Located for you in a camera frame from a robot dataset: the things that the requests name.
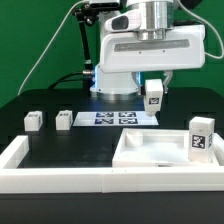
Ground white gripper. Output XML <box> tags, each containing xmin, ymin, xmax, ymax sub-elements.
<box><xmin>99</xmin><ymin>9</ymin><xmax>205</xmax><ymax>96</ymax></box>

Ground white square tabletop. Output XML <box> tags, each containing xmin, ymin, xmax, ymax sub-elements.
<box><xmin>112</xmin><ymin>128</ymin><xmax>224</xmax><ymax>167</ymax></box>

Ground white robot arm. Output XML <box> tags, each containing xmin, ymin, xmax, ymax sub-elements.
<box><xmin>90</xmin><ymin>0</ymin><xmax>205</xmax><ymax>96</ymax></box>

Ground white marker sheet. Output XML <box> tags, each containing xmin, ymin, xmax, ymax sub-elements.
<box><xmin>73</xmin><ymin>111</ymin><xmax>158</xmax><ymax>126</ymax></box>

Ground white U-shaped fence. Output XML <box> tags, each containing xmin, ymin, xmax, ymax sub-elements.
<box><xmin>0</xmin><ymin>135</ymin><xmax>224</xmax><ymax>194</ymax></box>

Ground black cables at base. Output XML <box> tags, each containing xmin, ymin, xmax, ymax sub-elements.
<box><xmin>48</xmin><ymin>69</ymin><xmax>96</xmax><ymax>90</ymax></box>

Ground white cable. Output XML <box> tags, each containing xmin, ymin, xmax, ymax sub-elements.
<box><xmin>17</xmin><ymin>0</ymin><xmax>88</xmax><ymax>97</ymax></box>

